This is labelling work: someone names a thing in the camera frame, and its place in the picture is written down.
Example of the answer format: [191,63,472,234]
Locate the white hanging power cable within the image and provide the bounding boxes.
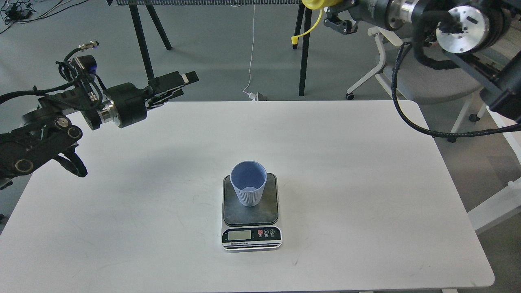
[243,4,259,101]

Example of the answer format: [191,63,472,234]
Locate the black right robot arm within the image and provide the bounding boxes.
[316,0,520,139]

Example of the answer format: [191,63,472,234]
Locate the black-legged background table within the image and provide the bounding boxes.
[128,3,315,100]

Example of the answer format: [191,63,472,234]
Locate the white side table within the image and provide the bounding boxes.
[468,110,521,234]

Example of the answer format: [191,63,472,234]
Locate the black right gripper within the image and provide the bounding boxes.
[323,0,393,35]

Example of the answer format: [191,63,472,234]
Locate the digital kitchen scale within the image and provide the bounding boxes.
[221,173,283,252]

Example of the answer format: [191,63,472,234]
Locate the grey office chair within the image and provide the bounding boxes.
[346,26,503,142]

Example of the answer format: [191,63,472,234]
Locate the black floor cables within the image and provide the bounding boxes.
[0,0,88,35]

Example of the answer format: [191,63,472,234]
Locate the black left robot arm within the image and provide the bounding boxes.
[1,41,199,189]

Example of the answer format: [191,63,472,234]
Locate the yellow squeeze bottle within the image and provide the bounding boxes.
[291,0,343,45]

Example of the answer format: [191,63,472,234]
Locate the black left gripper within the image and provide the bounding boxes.
[92,72,199,129]

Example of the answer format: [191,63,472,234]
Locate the blue ribbed plastic cup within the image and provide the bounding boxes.
[230,161,267,207]

